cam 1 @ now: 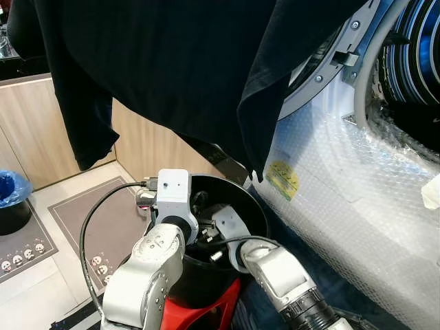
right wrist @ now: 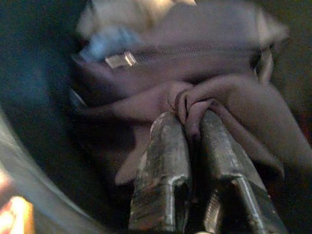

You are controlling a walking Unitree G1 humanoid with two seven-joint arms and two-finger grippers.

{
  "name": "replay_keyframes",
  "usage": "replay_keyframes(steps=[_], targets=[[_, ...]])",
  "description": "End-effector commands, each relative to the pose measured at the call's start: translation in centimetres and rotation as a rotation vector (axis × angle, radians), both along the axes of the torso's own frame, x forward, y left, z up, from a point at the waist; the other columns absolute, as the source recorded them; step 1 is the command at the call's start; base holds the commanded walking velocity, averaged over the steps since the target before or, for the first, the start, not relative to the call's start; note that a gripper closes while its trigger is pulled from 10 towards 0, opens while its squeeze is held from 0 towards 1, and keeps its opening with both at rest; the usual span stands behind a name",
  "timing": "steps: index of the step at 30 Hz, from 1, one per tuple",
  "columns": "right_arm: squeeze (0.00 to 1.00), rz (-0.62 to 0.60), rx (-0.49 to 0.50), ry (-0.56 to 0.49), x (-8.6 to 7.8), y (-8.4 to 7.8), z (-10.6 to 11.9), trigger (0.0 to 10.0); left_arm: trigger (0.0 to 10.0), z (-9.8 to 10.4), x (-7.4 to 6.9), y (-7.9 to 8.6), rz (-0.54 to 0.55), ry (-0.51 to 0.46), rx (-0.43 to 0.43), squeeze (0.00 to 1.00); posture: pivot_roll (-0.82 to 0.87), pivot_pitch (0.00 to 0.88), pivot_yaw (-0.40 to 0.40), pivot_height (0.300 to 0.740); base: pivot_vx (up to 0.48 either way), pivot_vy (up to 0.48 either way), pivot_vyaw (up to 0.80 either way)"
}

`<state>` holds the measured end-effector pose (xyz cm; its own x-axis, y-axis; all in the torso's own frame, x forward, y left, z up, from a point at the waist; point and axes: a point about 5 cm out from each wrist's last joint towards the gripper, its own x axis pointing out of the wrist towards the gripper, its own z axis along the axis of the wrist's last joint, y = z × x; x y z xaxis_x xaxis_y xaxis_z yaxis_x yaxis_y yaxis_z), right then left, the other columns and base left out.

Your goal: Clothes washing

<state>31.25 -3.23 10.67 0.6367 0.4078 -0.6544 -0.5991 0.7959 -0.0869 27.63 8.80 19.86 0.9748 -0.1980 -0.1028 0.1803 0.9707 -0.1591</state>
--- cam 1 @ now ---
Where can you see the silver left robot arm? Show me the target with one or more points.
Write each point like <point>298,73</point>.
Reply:
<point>144,282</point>

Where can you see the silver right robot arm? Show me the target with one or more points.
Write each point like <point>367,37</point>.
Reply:
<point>289,282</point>

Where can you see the white front-load washing machine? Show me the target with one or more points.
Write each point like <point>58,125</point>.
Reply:
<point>416,48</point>

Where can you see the black plastic bucket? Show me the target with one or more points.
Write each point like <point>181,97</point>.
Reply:
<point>199,285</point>

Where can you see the red plastic stool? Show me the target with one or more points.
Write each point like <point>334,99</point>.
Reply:
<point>206,317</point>

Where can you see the yellow label sticker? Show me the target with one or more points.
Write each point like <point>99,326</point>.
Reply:
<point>282,180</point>

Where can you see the plain grey floor mat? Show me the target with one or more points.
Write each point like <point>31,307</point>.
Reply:
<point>110,230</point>

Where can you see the clear bubble wrap sheet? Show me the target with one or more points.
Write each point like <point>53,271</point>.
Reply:
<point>344,206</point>

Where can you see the large black shirt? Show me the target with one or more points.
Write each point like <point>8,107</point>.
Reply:
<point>172,69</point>

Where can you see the white tape patch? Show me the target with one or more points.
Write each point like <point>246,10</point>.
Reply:
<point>432,192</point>

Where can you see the grey round washer door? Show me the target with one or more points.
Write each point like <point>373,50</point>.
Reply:
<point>330,75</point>

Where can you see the small black waste bin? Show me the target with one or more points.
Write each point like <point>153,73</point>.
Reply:
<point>14,218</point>

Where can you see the light wooden cabinet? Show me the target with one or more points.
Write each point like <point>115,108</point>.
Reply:
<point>27,130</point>

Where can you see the crumpled black garment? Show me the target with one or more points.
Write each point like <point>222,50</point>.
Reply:
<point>423,127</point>

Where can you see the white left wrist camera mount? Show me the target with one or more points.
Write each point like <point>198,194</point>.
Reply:
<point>173,189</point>

